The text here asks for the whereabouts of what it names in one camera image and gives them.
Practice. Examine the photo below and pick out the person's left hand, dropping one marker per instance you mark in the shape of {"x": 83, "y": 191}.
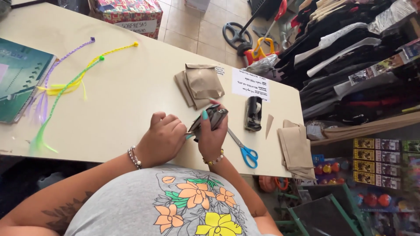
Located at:
{"x": 160, "y": 139}

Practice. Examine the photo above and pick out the person's right hand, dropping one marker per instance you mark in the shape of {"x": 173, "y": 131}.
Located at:
{"x": 211, "y": 141}

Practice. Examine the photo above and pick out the person's left fingers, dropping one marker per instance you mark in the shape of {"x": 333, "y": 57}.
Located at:
{"x": 170, "y": 123}

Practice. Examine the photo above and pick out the black and grey stapler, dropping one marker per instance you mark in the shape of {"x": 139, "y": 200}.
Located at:
{"x": 215, "y": 118}

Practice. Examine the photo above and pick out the small stack brown paper bags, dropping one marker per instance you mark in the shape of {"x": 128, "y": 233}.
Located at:
{"x": 200, "y": 83}

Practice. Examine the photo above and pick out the small white paper slip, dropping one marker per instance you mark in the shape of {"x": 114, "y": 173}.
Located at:
{"x": 220, "y": 71}

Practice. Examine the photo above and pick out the black tape dispenser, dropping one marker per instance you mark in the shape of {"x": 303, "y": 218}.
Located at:
{"x": 253, "y": 113}

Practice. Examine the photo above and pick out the grey floral t-shirt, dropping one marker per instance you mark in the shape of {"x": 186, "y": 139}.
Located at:
{"x": 137, "y": 203}

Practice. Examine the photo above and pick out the white handwritten paper sheet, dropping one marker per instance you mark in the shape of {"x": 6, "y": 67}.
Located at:
{"x": 251, "y": 84}

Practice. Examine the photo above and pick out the brown paper triangle scrap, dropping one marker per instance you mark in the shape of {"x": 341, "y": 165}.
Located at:
{"x": 268, "y": 124}

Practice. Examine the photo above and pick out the yellow braided hair strand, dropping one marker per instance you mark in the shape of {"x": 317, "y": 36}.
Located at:
{"x": 70, "y": 83}

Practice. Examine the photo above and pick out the clear crumpled plastic bag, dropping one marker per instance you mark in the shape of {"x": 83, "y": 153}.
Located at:
{"x": 262, "y": 64}

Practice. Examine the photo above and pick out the black toy steering wheel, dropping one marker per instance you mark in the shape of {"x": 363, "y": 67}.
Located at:
{"x": 234, "y": 34}

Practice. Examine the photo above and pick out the colourful patterned cardboard box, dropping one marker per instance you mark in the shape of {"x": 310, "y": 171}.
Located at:
{"x": 131, "y": 14}

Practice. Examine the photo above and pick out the green braided hair strand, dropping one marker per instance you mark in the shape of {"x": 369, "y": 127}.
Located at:
{"x": 55, "y": 105}

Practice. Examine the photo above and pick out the orange plastic toy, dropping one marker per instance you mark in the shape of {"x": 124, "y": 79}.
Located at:
{"x": 270, "y": 183}

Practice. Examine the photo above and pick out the red and yellow toy scooter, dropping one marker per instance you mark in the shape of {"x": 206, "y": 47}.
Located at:
{"x": 262, "y": 47}

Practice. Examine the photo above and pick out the purple braided hair strand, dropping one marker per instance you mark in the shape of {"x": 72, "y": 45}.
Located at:
{"x": 55, "y": 70}

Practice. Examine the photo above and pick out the large pile brown paper bags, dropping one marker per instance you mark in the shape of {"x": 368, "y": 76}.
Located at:
{"x": 295, "y": 150}

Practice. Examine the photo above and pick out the green spiral notebook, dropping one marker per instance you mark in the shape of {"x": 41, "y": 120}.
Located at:
{"x": 19, "y": 78}

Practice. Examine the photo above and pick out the green framed chalkboard easel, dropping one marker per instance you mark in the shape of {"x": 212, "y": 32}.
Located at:
{"x": 324, "y": 213}

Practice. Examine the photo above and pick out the rack of folded clothes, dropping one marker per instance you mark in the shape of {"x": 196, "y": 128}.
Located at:
{"x": 347, "y": 59}

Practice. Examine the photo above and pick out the wooden shelf board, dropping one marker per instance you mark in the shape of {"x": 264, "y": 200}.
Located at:
{"x": 367, "y": 129}

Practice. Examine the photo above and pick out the shelf of packaged toys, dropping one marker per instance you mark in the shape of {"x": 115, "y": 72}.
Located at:
{"x": 377, "y": 170}

